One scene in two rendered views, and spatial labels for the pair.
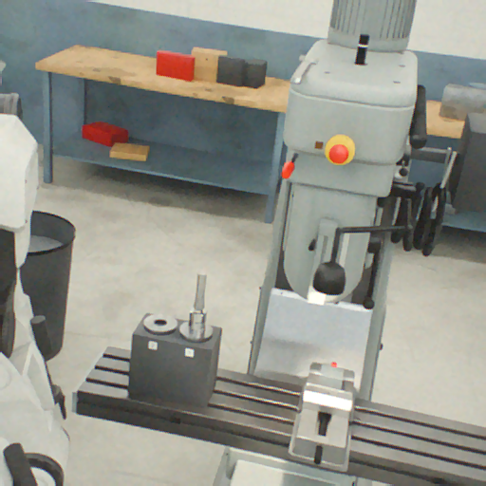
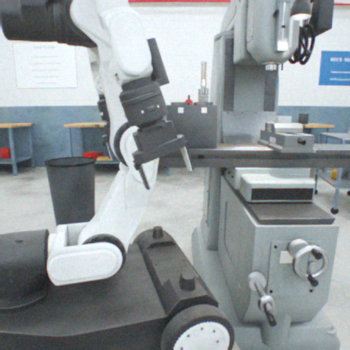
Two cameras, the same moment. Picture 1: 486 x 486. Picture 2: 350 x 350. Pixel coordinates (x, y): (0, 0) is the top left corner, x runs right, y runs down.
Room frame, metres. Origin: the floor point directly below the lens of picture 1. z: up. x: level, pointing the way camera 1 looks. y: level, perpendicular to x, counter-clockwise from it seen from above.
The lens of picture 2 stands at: (0.53, 0.41, 1.10)
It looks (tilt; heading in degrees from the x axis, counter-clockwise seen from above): 13 degrees down; 352
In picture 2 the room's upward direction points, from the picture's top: straight up
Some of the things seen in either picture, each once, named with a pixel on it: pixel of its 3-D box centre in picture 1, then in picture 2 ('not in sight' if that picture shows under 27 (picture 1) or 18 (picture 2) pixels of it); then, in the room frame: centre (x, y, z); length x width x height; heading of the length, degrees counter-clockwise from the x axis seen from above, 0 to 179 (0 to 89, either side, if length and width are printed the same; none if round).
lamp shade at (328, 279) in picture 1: (330, 275); (301, 8); (1.56, -0.20, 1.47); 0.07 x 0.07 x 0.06
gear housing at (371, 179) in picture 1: (345, 148); not in sight; (1.83, -0.21, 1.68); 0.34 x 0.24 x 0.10; 172
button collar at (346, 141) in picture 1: (340, 150); not in sight; (1.56, -0.17, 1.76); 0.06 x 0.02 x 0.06; 82
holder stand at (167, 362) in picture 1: (176, 357); (191, 124); (1.81, 0.15, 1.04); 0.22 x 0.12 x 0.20; 82
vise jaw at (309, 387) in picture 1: (327, 400); (286, 127); (1.72, -0.26, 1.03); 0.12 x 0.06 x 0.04; 82
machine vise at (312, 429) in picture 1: (327, 404); (283, 135); (1.75, -0.27, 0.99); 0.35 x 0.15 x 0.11; 172
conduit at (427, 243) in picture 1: (409, 215); (293, 44); (2.02, -0.44, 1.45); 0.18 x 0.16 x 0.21; 172
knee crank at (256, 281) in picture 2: not in sight; (262, 295); (1.28, 0.01, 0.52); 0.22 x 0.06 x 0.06; 172
